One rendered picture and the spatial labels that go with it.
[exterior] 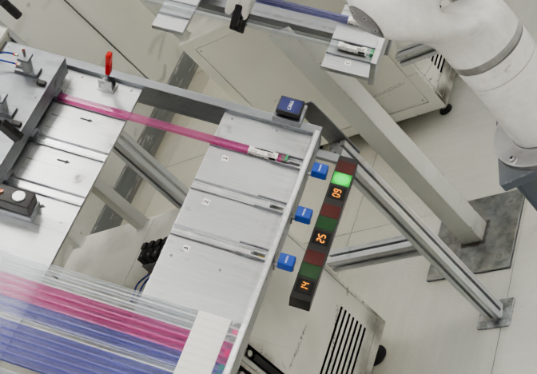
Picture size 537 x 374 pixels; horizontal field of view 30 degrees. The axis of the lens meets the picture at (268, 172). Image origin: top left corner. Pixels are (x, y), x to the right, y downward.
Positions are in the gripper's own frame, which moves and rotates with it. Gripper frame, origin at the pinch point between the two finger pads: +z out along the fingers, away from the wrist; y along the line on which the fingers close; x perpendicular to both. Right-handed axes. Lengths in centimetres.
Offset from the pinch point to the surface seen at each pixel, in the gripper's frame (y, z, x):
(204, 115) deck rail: 18.7, 10.5, 0.3
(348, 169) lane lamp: 23.6, 3.6, 31.7
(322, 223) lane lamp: 37.6, 3.8, 30.5
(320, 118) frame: 12.7, 5.4, 23.0
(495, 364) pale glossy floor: 28, 47, 81
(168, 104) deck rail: 18.7, 11.2, -7.6
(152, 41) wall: -139, 187, -59
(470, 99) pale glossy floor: -66, 70, 63
